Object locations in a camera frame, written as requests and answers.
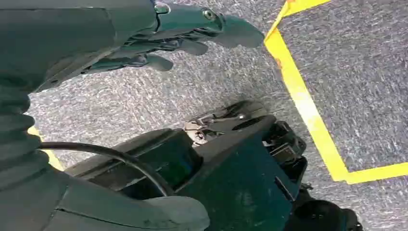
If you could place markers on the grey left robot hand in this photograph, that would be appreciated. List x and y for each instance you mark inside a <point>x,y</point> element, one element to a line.
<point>63,38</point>

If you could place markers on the ribbed grey left arm sleeve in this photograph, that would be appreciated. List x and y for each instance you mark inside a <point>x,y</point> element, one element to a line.
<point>16,134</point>

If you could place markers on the yellow floor tape line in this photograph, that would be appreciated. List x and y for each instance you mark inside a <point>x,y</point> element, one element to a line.
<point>302,102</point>

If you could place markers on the black robot foot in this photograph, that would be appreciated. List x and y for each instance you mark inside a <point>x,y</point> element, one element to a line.
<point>318,216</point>

